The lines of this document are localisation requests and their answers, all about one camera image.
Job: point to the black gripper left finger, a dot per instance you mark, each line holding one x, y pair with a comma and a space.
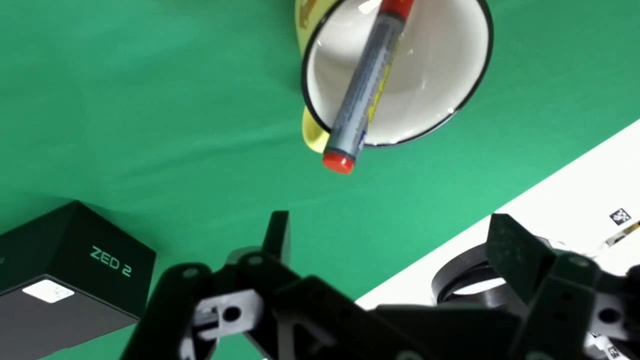
276, 233

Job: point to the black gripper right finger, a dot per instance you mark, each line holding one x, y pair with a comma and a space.
517, 251

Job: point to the grey marker with red cap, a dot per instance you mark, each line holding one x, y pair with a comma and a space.
362, 86

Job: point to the square printed marker tag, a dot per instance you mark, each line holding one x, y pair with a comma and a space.
621, 216

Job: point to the green table cloth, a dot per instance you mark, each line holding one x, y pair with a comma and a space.
167, 101

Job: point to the yellow enamel mug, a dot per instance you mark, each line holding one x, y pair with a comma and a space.
441, 66

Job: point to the black rectangular camera box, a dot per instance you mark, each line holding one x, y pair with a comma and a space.
72, 260

